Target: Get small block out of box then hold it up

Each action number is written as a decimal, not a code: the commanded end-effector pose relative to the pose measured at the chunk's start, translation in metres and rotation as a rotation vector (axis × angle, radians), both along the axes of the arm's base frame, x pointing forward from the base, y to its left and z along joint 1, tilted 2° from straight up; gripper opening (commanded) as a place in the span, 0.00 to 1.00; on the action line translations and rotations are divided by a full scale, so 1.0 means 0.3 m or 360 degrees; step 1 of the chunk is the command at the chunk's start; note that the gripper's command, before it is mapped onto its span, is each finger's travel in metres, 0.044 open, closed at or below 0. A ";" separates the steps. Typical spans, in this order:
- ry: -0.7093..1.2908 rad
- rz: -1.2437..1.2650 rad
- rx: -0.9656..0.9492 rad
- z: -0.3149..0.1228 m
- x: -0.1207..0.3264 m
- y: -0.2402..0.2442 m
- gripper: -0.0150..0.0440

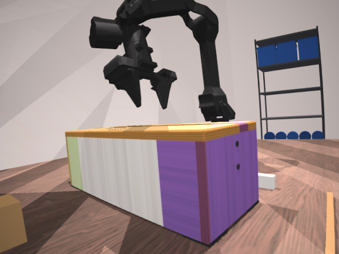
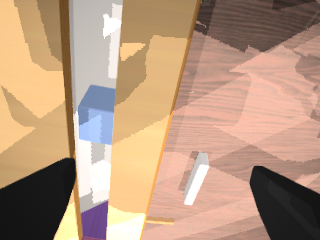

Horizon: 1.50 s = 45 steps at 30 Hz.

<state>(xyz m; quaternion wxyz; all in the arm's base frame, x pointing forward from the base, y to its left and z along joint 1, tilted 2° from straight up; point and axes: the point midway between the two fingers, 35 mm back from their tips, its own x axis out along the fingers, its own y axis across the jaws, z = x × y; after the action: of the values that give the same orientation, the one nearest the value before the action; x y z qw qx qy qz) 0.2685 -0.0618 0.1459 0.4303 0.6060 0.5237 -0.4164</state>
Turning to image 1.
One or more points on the tan box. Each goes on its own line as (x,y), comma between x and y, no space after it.
(12,229)

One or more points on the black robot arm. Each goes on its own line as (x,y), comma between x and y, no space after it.
(126,28)

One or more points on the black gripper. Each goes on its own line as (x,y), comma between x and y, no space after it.
(136,63)

